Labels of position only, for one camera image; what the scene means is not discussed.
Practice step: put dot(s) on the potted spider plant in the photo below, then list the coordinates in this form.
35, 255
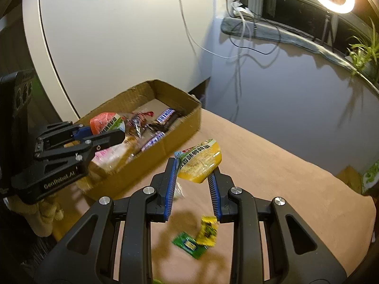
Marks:
364, 55

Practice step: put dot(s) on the yellow jelly pouch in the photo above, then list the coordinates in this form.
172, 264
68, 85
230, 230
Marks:
196, 163

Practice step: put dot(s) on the small green ball candy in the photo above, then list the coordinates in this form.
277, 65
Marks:
178, 192

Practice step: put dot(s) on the green snack bag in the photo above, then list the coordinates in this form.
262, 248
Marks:
370, 181

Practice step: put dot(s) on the yellow candy packet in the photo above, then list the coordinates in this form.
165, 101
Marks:
207, 235

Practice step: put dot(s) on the chocolate cake red-edged bag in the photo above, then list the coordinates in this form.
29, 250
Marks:
137, 128

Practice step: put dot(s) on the white power strip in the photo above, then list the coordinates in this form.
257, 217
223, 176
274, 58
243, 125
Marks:
239, 9

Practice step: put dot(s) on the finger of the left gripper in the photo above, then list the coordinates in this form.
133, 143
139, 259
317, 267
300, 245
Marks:
78, 150
59, 134

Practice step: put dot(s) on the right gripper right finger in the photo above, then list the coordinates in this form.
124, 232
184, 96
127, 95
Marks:
271, 241

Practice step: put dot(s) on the cardboard box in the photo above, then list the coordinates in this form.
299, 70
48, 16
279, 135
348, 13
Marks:
155, 96

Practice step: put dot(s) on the sliced bread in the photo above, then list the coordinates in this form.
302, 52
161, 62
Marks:
111, 160

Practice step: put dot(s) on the green candy packet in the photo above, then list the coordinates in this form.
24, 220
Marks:
188, 244

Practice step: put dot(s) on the red green jelly cup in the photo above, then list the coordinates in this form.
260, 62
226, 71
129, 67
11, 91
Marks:
106, 124

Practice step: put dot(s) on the Snickers bar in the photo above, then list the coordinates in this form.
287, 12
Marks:
167, 115

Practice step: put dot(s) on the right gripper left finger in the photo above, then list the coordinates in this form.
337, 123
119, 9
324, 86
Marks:
86, 253

